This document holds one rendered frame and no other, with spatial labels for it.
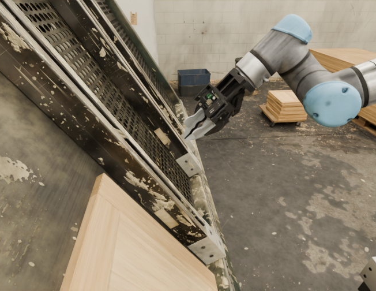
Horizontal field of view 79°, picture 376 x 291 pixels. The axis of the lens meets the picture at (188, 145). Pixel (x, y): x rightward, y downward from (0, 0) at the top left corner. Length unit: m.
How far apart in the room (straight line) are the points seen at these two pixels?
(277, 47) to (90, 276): 0.51
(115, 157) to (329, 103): 0.40
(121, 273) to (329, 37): 6.38
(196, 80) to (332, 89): 4.17
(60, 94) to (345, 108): 0.47
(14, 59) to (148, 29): 3.58
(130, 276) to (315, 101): 0.42
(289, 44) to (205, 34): 4.94
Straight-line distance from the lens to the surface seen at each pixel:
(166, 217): 0.62
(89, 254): 0.37
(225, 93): 0.54
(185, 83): 4.52
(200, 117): 0.59
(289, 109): 3.56
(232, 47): 5.62
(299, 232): 2.19
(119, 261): 0.42
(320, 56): 5.16
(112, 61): 0.86
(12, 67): 0.47
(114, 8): 1.76
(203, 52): 5.51
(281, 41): 0.54
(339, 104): 0.45
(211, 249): 0.75
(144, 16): 3.98
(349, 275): 2.12
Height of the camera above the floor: 1.59
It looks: 32 degrees down
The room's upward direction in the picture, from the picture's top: straight up
